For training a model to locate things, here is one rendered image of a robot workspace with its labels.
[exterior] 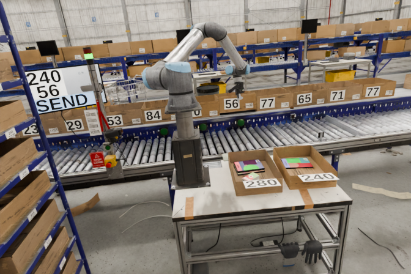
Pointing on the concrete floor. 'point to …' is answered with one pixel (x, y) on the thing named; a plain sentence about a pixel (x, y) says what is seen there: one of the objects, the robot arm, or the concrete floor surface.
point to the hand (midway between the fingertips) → (237, 101)
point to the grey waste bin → (207, 90)
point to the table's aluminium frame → (186, 238)
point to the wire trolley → (125, 90)
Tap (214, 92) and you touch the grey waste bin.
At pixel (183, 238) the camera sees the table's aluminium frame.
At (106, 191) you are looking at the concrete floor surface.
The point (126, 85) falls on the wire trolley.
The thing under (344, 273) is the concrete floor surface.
